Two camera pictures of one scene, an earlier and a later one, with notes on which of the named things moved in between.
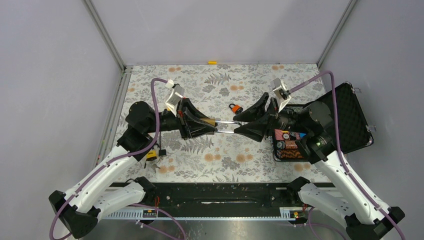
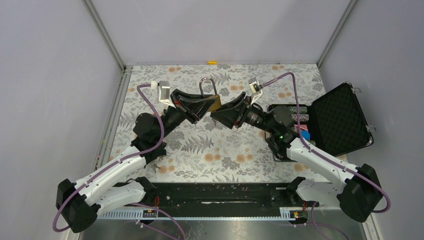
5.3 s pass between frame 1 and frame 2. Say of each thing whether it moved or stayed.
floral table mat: stayed
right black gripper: moved
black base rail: stayed
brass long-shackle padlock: moved
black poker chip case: stayed
